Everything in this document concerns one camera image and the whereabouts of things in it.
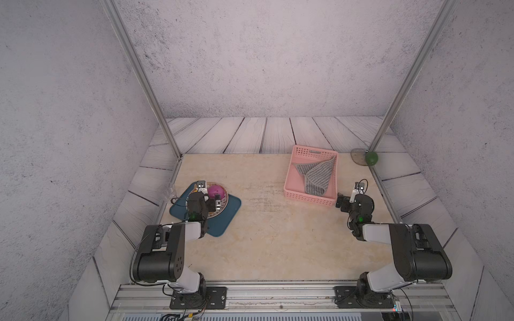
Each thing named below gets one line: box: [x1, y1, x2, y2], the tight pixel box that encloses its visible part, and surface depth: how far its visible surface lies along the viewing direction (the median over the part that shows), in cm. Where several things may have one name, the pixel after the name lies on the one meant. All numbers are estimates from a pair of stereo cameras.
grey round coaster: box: [350, 148, 368, 166], surface depth 122 cm
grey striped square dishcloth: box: [292, 155, 336, 196], surface depth 110 cm
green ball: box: [364, 151, 379, 166], surface depth 117 cm
